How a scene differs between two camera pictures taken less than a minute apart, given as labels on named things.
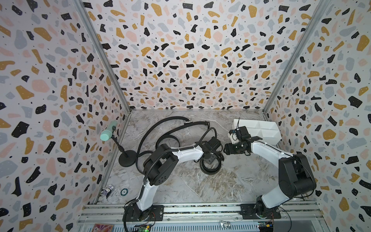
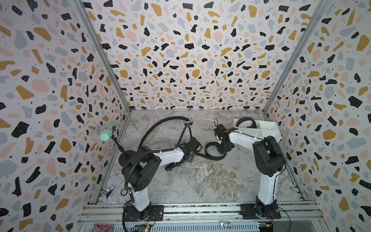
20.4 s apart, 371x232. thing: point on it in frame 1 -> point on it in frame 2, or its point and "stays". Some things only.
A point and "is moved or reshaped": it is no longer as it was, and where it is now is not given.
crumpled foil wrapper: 226,224 stays
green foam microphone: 106,134 stays
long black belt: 164,134 is moved or reshaped
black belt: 220,158 -> 253,126
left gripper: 212,160 -> 193,155
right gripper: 229,147 -> 222,152
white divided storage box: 268,131 stays
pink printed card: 102,227 stays
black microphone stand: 127,157 stays
